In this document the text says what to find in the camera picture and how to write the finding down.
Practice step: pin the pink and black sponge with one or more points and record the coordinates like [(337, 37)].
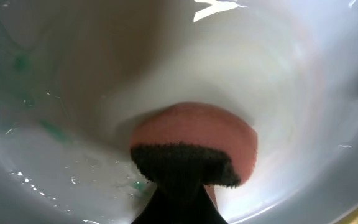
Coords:
[(190, 145)]

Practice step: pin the light blue plate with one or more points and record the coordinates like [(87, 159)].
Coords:
[(76, 77)]

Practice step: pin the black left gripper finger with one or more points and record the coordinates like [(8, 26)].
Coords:
[(163, 210)]

